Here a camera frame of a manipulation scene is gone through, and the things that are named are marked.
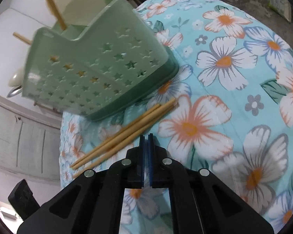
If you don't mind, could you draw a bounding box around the wooden chopstick three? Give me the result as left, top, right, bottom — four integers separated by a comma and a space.
72, 103, 180, 179

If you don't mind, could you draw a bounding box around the wooden chopstick one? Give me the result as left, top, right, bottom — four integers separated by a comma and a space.
70, 103, 162, 168

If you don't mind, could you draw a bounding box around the metal spoon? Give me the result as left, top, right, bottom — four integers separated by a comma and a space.
7, 86, 22, 98

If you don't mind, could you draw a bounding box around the green star-pattern utensil basket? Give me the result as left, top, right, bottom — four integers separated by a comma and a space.
22, 0, 179, 121

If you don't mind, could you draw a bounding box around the white ceramic soup spoon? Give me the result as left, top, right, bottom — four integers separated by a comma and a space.
8, 67, 24, 87

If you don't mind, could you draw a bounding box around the wooden chopstick five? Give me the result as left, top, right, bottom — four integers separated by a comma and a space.
13, 32, 32, 45

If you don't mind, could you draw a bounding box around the wooden chopstick four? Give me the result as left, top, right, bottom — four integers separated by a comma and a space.
46, 0, 67, 31

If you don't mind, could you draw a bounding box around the white panel door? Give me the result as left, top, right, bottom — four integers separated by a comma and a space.
0, 96, 61, 183

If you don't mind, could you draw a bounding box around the floral blue tablecloth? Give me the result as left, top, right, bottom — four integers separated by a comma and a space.
59, 0, 293, 233

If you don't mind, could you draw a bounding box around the yellow-green rice bag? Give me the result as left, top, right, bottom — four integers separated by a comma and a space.
268, 0, 292, 23

